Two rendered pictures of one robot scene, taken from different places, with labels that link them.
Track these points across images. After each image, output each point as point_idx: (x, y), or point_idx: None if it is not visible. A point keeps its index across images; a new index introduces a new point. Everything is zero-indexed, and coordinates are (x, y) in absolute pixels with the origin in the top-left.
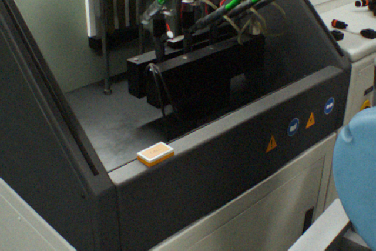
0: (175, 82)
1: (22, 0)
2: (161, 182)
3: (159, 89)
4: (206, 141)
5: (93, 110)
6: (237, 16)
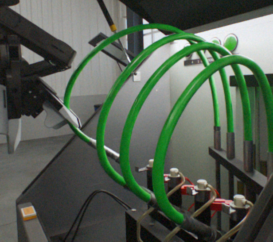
0: (134, 234)
1: (198, 140)
2: (21, 229)
3: (84, 203)
4: (26, 235)
5: None
6: None
